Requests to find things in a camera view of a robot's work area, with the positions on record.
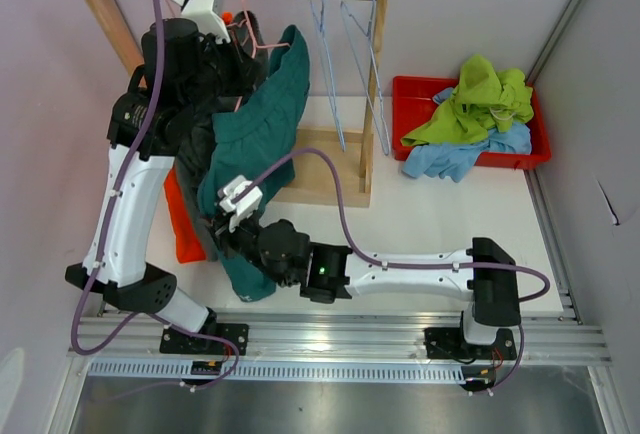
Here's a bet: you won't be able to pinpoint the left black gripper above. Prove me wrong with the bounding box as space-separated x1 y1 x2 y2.
182 26 263 115

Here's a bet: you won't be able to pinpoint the grey shorts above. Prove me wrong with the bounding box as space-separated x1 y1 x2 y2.
172 11 271 263

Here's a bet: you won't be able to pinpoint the orange shorts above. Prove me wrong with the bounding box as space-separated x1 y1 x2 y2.
163 12 232 265

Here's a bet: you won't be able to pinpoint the teal shorts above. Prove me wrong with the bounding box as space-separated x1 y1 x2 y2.
197 25 310 302

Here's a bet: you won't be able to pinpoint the blue wire hanger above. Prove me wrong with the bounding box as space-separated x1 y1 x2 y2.
340 0 391 156
310 0 346 152

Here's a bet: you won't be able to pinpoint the light blue shorts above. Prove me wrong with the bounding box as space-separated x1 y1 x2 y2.
403 87 532 183

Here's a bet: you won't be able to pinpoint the lime green shorts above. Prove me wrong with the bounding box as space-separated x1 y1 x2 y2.
401 54 534 147

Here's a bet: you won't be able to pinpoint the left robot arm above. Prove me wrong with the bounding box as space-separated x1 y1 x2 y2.
65 18 260 354

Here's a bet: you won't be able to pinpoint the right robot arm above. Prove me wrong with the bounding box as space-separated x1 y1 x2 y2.
209 214 521 358

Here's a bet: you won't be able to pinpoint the wooden clothes rack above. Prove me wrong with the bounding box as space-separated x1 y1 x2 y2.
84 0 388 208

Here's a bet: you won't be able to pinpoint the red plastic bin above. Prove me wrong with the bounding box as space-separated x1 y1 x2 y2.
391 76 552 170

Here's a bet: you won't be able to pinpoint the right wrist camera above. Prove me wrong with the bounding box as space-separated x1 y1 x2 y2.
218 175 263 233

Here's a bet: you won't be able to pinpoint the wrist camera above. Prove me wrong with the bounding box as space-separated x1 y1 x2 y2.
171 0 231 44
218 175 263 233

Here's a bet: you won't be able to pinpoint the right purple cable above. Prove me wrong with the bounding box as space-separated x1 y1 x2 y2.
234 146 552 398

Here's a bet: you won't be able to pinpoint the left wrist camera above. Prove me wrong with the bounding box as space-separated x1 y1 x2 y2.
171 0 231 44

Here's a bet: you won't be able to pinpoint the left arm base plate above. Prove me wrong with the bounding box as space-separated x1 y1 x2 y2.
159 322 250 356

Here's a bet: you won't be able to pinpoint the white slotted cable duct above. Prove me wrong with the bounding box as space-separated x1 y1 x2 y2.
88 358 465 385

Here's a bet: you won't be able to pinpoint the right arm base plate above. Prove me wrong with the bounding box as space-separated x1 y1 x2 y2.
423 327 517 364

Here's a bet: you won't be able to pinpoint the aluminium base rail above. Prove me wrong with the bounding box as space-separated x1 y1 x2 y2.
69 306 612 368

